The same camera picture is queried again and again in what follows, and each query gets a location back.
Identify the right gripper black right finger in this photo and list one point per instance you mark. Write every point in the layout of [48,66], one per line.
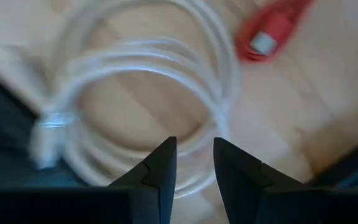
[238,180]

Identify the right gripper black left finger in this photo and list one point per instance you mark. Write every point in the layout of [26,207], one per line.
[157,180]

